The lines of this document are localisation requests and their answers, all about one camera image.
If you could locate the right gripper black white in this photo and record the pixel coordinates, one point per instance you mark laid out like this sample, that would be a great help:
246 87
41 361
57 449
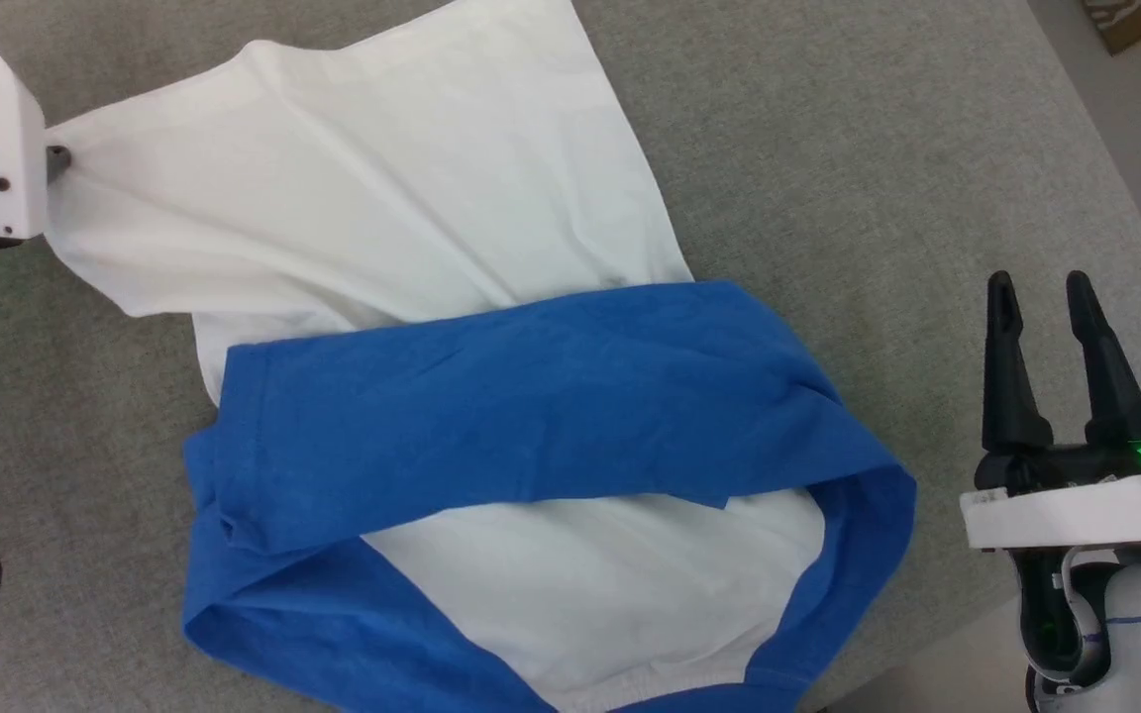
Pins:
1076 510

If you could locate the white and blue t-shirt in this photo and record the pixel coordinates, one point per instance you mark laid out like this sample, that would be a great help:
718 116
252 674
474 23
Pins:
382 198

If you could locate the grey fabric sofa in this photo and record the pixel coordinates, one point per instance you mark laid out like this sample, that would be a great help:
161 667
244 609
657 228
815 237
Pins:
878 149

